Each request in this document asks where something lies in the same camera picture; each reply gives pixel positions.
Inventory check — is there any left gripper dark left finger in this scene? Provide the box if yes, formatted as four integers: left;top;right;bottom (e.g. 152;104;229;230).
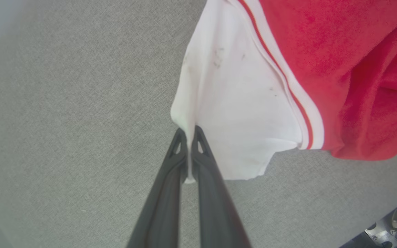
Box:
126;127;189;248

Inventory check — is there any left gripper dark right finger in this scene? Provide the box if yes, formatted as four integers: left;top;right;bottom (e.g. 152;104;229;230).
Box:
191;125;253;248

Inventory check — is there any red and white sports shirt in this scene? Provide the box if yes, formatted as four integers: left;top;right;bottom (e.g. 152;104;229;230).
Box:
170;0;397;184

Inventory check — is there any grey fabric sofa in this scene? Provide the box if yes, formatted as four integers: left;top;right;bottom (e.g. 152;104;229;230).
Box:
0;0;397;248

